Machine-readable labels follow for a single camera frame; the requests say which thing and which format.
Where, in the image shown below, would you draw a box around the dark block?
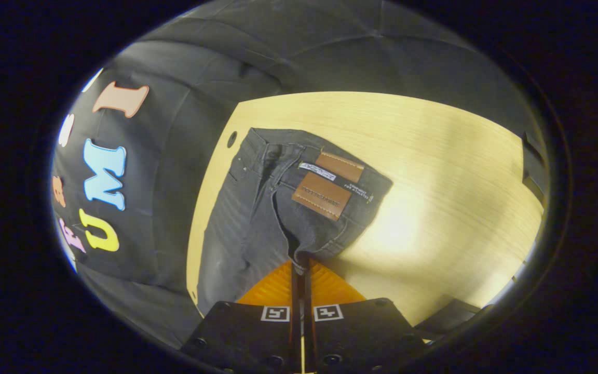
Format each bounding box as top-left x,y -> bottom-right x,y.
521,131 -> 548,208
414,295 -> 482,342

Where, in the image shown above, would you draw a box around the dark grey jeans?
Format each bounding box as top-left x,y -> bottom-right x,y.
196,127 -> 394,317

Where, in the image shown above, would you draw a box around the black backdrop cloth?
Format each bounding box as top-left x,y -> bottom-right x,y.
51,0 -> 550,350

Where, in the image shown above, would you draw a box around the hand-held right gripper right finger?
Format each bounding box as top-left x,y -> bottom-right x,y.
303,260 -> 428,374

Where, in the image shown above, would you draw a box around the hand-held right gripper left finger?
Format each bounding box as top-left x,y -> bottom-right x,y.
181,260 -> 304,374

